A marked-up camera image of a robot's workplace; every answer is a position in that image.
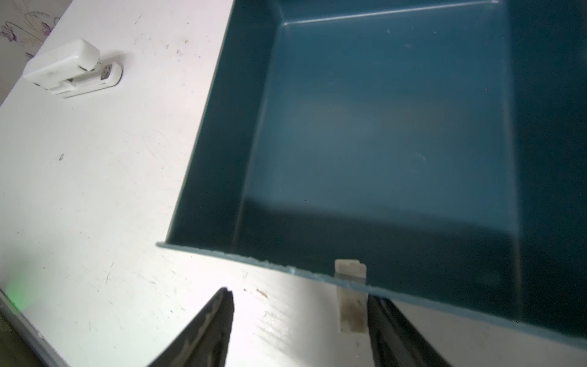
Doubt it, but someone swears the teal bottom drawer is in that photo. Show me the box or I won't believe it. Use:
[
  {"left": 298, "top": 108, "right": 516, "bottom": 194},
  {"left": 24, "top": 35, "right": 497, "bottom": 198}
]
[{"left": 164, "top": 1, "right": 586, "bottom": 348}]

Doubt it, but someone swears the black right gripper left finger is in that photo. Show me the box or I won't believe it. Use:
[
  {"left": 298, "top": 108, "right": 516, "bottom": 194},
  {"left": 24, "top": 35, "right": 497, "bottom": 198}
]
[{"left": 150, "top": 287, "right": 235, "bottom": 367}]

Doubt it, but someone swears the white stapler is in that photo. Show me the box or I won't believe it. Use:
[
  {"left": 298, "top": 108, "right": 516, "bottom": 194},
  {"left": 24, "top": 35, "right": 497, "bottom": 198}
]
[{"left": 22, "top": 39, "right": 123, "bottom": 99}]

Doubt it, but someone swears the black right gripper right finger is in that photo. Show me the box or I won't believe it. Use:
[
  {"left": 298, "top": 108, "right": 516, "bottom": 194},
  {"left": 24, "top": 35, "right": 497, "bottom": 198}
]
[{"left": 367, "top": 295, "right": 450, "bottom": 367}]

